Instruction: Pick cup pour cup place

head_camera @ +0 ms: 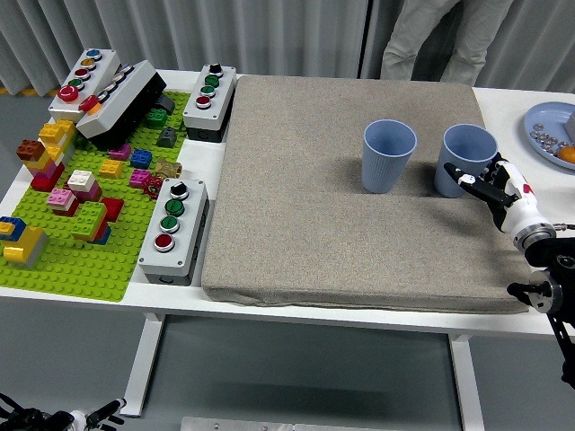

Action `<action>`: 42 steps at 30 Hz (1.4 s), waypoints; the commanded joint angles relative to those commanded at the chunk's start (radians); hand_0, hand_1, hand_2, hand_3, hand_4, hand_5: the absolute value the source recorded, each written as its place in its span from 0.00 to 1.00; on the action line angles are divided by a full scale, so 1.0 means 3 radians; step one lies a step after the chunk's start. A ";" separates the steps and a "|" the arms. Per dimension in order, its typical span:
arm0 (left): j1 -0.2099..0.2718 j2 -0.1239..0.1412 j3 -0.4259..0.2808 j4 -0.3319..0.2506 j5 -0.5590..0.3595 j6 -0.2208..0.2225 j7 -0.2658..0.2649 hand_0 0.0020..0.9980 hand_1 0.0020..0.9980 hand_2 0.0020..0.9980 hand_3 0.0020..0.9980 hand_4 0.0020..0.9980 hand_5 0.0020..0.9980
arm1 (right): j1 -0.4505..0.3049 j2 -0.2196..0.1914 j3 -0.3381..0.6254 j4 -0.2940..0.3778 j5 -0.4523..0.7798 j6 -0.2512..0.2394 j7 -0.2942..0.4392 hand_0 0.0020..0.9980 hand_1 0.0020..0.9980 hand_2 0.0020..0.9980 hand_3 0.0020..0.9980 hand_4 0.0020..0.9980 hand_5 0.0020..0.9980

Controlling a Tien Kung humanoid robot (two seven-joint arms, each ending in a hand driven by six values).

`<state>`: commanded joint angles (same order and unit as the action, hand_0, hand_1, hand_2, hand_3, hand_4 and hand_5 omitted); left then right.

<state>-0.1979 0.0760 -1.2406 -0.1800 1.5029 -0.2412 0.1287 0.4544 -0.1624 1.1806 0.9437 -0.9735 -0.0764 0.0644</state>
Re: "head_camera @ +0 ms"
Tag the grey metal block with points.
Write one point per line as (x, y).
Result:
(569, 128)

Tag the four-button grey control box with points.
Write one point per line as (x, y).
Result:
(220, 99)
(191, 229)

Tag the magenta toy brick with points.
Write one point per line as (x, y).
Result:
(92, 194)
(120, 152)
(139, 178)

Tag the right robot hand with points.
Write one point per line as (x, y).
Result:
(519, 202)

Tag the light orange toy brick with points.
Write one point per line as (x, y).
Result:
(38, 164)

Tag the blue toy brick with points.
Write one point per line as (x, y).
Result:
(105, 235)
(15, 223)
(141, 158)

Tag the grey pleated curtain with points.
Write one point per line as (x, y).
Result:
(224, 36)

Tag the blue plate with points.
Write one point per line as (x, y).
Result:
(545, 114)

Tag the white table leg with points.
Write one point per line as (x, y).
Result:
(141, 368)
(467, 386)

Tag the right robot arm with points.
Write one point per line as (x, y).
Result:
(545, 256)

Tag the tilted grey control box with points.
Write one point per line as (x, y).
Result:
(121, 101)

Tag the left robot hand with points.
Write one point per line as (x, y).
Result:
(101, 410)

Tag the pink toy brick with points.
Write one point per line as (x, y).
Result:
(51, 169)
(60, 196)

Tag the orange ball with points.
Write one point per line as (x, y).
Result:
(568, 154)

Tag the grey-brown mat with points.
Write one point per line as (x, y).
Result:
(314, 202)

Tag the five-button grey control box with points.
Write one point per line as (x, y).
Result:
(96, 74)

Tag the red toy brick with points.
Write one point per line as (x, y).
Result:
(67, 212)
(45, 182)
(114, 207)

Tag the blue ribbed cup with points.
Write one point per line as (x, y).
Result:
(467, 141)
(382, 175)

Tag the dark grey sloped brick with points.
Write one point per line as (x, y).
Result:
(167, 137)

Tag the dark grey curved brick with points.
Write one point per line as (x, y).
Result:
(166, 104)

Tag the white toy brick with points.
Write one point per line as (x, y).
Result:
(82, 178)

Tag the small yellow toy brick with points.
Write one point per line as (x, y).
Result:
(5, 228)

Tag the person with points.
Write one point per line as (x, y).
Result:
(418, 40)

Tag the large yellow toy brick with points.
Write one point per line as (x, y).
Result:
(24, 244)

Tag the green toy brick baseplate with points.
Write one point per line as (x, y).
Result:
(81, 269)

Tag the brown toy brick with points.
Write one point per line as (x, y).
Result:
(30, 149)

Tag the green toy brick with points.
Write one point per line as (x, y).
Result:
(90, 215)
(156, 116)

